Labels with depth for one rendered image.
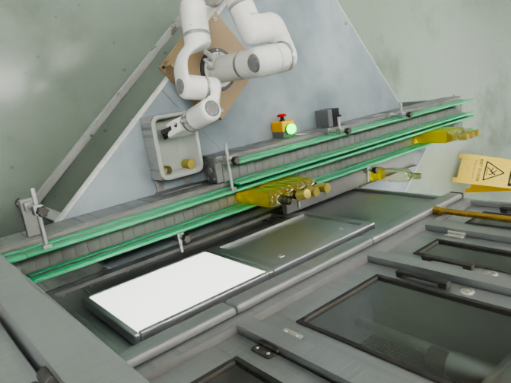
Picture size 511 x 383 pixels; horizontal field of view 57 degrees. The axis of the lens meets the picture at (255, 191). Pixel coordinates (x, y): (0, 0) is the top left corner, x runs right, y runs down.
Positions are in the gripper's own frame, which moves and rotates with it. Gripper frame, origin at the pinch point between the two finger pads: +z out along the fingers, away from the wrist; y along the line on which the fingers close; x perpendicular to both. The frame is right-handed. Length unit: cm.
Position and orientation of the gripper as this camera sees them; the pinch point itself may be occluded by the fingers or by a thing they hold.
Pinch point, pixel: (171, 133)
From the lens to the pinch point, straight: 169.4
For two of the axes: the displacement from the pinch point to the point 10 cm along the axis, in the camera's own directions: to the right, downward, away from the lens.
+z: -5.8, 1.6, 8.0
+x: -2.8, -9.6, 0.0
